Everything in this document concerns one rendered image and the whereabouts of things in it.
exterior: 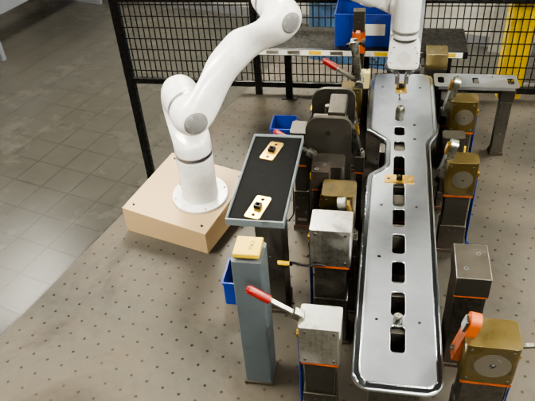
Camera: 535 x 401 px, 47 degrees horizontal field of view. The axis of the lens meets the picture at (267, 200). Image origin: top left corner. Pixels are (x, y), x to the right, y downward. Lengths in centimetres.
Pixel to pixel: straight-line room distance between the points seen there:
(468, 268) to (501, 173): 94
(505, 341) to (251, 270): 54
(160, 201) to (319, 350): 95
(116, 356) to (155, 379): 15
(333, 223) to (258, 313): 28
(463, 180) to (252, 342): 77
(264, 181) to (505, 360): 68
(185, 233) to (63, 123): 247
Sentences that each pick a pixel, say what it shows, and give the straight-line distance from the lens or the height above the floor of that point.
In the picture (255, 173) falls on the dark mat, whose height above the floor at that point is 116.
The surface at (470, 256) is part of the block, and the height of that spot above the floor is 103.
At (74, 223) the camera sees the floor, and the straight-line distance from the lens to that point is 345.
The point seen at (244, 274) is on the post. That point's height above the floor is 110.
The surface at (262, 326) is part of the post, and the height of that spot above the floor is 93.
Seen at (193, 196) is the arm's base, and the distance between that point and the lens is 205.
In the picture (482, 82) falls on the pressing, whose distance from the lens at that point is 236.
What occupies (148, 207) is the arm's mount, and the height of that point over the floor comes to 80.
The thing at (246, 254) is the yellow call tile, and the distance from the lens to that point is 134.
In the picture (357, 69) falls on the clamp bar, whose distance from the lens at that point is 214.
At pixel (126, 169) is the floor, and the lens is 377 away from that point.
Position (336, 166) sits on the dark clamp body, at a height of 108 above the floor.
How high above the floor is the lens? 208
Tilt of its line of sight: 38 degrees down
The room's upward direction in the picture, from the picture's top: 4 degrees counter-clockwise
